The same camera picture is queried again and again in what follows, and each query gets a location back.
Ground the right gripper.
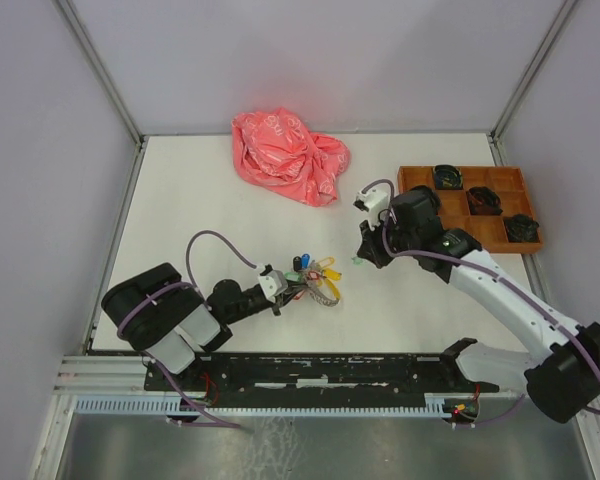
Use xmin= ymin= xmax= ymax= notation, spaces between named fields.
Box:
xmin=357 ymin=210 xmax=418 ymax=269

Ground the key organiser ring with keys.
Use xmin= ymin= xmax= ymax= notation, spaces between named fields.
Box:
xmin=282 ymin=253 xmax=344 ymax=308

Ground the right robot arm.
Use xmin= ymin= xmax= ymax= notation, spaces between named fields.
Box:
xmin=354 ymin=182 xmax=600 ymax=424

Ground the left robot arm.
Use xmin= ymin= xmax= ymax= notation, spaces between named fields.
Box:
xmin=101 ymin=263 xmax=308 ymax=390

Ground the black coiled item left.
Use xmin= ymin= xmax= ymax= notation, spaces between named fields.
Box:
xmin=411 ymin=184 xmax=441 ymax=212

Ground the black coiled item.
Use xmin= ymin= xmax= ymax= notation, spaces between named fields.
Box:
xmin=432 ymin=164 xmax=463 ymax=190
xmin=411 ymin=184 xmax=441 ymax=212
xmin=504 ymin=214 xmax=539 ymax=243
xmin=466 ymin=186 xmax=503 ymax=216

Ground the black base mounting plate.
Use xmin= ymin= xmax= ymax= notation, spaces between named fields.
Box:
xmin=143 ymin=351 xmax=501 ymax=407

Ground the black coiled item top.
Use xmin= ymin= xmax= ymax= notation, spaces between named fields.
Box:
xmin=432 ymin=164 xmax=463 ymax=190

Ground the black coiled item middle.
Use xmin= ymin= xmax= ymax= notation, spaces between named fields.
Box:
xmin=466 ymin=186 xmax=503 ymax=216

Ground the crumpled pink plastic bag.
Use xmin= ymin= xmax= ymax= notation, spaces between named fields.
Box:
xmin=231 ymin=108 xmax=351 ymax=207

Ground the black coiled item right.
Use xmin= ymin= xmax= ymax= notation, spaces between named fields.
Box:
xmin=504 ymin=214 xmax=539 ymax=243

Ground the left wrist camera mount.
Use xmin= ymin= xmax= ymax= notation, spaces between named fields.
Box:
xmin=258 ymin=264 xmax=288 ymax=303

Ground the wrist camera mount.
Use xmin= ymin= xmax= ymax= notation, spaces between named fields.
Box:
xmin=353 ymin=185 xmax=393 ymax=230
xmin=258 ymin=264 xmax=288 ymax=303

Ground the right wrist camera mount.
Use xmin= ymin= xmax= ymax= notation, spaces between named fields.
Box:
xmin=353 ymin=185 xmax=393 ymax=230

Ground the white slotted cable duct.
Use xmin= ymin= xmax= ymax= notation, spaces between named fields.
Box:
xmin=73 ymin=393 xmax=456 ymax=416

